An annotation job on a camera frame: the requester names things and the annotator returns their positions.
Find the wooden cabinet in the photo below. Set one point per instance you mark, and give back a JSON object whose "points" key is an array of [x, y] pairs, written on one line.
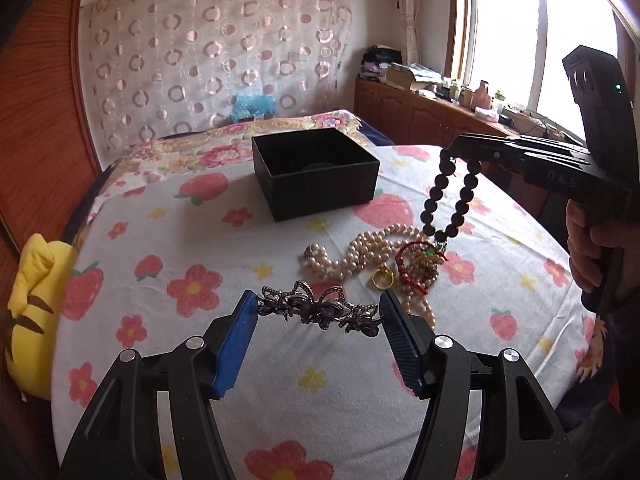
{"points": [[400, 110]]}

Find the circle print wall curtain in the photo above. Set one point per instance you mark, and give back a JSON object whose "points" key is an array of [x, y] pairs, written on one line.
{"points": [[200, 60]]}

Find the stack of dark clothes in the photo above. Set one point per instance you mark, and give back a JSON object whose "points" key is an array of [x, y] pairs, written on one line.
{"points": [[380, 62]]}

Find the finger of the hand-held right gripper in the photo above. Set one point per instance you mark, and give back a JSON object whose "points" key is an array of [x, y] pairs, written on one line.
{"points": [[490, 150]]}

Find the cardboard box of books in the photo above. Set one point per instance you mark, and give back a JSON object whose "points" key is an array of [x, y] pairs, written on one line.
{"points": [[407, 76]]}

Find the strawberry printed sheet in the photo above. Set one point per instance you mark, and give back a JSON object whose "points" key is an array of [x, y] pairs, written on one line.
{"points": [[280, 240]]}

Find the black box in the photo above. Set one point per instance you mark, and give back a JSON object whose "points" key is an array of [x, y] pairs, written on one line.
{"points": [[320, 190]]}

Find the blue plastic bag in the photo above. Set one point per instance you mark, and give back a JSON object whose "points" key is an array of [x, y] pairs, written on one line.
{"points": [[254, 106]]}

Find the window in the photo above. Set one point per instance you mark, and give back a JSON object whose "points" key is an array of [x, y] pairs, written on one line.
{"points": [[500, 25]]}

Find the dark blue blanket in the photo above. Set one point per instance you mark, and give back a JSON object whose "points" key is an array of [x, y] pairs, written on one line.
{"points": [[610, 390]]}

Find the floral blanket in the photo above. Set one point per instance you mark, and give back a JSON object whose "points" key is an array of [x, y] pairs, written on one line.
{"points": [[210, 152]]}

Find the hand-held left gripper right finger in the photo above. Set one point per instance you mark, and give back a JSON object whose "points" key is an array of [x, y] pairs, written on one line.
{"points": [[402, 345]]}

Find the row of small bottles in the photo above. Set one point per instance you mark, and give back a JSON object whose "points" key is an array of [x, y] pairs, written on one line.
{"points": [[457, 92]]}

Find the white tissue box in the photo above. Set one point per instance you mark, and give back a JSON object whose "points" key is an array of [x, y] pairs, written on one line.
{"points": [[487, 113]]}

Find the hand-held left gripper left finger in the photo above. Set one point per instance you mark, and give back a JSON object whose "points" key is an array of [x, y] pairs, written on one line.
{"points": [[235, 345]]}

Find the wooden wardrobe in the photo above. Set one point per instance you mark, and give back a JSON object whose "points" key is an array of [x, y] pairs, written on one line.
{"points": [[45, 135]]}

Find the pink bottle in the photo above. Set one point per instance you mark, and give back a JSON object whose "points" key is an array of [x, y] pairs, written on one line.
{"points": [[483, 94]]}

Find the window curtain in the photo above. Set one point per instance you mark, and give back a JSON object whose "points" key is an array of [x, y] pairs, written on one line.
{"points": [[410, 10]]}

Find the person's right hand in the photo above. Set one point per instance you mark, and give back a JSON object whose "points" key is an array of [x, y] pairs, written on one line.
{"points": [[582, 255]]}

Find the yellow plush toy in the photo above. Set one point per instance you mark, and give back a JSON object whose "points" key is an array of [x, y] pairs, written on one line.
{"points": [[35, 320]]}

